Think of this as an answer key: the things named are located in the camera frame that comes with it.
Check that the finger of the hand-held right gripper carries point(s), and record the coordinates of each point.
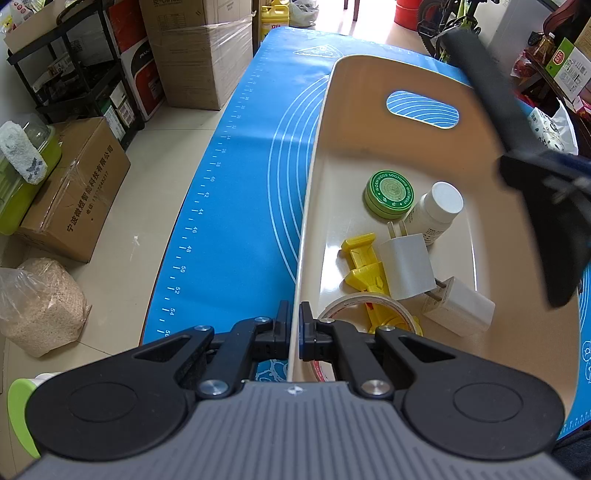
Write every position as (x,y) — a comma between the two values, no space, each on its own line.
(563,230)
(489,87)

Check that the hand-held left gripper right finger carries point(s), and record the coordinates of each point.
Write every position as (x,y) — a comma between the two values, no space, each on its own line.
(304,327)

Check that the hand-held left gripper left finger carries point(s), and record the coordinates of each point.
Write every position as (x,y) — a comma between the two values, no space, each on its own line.
(284,323)

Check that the white adhesive tape roll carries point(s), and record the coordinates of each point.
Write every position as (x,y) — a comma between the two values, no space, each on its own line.
(351,302)

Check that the yellow plastic toy piece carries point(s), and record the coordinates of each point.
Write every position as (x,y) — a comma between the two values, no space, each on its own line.
(362,263)
(388,318)

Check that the white charger plug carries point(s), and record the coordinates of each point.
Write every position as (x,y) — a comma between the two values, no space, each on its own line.
(461,308)
(406,267)

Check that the beige plastic basket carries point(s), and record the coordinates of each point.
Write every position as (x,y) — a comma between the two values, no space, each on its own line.
(369,129)

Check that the white plastic bottle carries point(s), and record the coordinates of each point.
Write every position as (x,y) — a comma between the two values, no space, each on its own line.
(434,212)

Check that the green round tin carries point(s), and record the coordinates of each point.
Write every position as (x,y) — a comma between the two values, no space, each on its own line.
(390,194)

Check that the orange drink bottle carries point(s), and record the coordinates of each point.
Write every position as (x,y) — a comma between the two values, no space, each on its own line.
(544,46)

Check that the white appliance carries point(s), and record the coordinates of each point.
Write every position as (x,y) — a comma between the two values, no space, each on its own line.
(512,23)

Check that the printed tissue pack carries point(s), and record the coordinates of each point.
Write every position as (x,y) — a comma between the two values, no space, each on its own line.
(551,127)

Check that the green white printed box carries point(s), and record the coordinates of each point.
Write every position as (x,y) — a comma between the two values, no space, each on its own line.
(570,69)

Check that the green black bicycle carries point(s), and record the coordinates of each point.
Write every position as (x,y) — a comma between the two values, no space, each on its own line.
(431,23)

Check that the red plastic bucket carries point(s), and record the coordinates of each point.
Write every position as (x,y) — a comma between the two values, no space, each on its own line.
(411,11)

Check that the blue silicone mat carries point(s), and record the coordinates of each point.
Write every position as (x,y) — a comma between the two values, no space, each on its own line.
(258,184)

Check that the white plastic bag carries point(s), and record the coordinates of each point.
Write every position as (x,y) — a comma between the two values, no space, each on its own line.
(302,14)

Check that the yellow detergent jug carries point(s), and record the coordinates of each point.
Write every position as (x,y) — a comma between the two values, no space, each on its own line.
(275,18)

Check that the clear bag of grain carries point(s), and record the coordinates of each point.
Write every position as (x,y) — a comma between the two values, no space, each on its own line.
(39,309)

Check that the cardboard box with black print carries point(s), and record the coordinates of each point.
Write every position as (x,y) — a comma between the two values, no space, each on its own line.
(74,194)

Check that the large wrapped cardboard carton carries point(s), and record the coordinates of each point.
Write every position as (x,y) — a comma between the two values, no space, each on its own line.
(203,64)

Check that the white container with green lid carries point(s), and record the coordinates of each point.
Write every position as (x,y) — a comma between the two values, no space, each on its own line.
(21,410)

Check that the white red appliance box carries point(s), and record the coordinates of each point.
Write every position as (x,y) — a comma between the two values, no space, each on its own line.
(147,78)

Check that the green box with clear lid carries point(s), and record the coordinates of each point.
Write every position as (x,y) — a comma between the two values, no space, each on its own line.
(51,147)

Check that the plain cardboard carton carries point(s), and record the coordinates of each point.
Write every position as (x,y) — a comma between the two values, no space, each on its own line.
(194,9)

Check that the black shelf rack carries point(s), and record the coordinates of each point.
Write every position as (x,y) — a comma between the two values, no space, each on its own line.
(78,92)

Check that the white grey towel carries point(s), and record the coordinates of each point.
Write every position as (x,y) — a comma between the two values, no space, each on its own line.
(21,152)

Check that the open cardboard box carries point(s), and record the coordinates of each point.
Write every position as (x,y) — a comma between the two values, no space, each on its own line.
(32,23)

